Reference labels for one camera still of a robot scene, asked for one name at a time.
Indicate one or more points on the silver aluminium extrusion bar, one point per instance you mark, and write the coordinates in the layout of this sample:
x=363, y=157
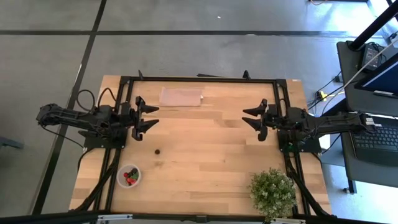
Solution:
x=115, y=216
x=289, y=221

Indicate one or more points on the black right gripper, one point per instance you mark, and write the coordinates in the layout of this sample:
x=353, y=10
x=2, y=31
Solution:
x=276, y=118

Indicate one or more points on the dark round berry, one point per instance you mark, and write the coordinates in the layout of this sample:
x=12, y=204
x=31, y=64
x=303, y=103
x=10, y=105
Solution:
x=157, y=152

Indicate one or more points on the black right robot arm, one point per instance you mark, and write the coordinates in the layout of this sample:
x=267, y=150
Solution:
x=329, y=123

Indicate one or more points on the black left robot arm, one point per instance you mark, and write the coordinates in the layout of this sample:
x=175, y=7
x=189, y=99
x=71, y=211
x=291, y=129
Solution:
x=77, y=119

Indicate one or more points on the black laptop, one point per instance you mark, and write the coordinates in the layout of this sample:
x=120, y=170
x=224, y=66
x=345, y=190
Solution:
x=379, y=143

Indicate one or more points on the green potted plant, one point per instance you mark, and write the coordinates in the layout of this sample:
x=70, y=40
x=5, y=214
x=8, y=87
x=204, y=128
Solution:
x=273, y=193

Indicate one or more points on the black metal pole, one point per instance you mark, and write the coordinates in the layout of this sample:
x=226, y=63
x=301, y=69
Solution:
x=373, y=26

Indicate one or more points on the black computer desk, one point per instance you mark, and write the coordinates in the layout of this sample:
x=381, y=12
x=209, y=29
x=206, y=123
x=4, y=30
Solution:
x=357, y=102

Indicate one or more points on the black table-level camera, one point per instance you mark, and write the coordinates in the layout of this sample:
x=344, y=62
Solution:
x=201, y=218

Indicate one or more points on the black power adapter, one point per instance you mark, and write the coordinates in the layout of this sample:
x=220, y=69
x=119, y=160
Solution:
x=371, y=56

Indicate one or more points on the yellow plug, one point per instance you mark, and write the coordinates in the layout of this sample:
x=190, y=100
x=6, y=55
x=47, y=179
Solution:
x=321, y=95

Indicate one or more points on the grey chair leg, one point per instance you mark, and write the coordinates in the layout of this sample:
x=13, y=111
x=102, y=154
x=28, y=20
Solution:
x=9, y=143

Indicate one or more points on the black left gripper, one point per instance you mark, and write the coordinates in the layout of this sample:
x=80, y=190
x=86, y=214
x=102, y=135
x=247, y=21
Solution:
x=127, y=115

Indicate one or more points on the black gantry crossbar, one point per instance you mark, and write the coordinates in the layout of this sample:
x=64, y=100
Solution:
x=62, y=217

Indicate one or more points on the black table frame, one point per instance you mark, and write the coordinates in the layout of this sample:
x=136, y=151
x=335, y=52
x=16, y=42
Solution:
x=202, y=80

